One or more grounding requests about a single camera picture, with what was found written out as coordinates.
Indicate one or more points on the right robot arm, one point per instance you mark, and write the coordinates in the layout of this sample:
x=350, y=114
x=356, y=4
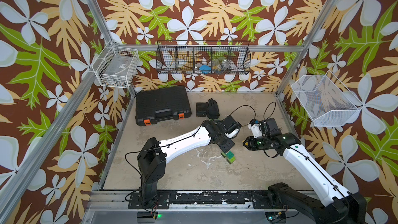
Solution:
x=335, y=203

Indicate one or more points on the black plastic tool case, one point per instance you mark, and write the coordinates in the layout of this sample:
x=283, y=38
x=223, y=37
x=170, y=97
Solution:
x=162, y=104

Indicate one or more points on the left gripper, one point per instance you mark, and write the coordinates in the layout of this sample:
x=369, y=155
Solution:
x=226, y=148

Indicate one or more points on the lime lego brick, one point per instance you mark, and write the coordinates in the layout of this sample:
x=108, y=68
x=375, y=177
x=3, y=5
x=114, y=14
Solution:
x=230, y=160

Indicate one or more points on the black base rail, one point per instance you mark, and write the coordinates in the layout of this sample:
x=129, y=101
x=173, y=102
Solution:
x=165, y=199

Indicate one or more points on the dark green 2x4 lego brick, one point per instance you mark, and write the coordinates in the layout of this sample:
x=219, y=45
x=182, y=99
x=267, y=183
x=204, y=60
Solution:
x=228, y=155

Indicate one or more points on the white mesh basket right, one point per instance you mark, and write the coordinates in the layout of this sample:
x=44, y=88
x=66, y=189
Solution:
x=326, y=99

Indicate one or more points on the small black box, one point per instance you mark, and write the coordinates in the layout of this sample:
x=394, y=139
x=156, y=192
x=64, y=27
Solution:
x=201, y=109

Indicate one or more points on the black wire basket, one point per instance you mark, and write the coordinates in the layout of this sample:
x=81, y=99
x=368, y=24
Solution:
x=187, y=56

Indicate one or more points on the blue object in basket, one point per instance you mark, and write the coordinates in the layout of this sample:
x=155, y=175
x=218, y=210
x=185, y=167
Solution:
x=204, y=69

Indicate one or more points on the black and green glove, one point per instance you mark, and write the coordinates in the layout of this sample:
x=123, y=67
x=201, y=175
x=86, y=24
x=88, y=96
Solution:
x=212, y=109

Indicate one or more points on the white wire basket left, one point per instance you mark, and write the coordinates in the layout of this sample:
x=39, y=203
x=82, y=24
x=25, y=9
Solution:
x=115, y=66

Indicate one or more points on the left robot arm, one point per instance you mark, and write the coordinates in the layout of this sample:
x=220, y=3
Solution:
x=154, y=156

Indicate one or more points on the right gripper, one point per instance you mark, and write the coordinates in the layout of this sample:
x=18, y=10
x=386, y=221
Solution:
x=250, y=144

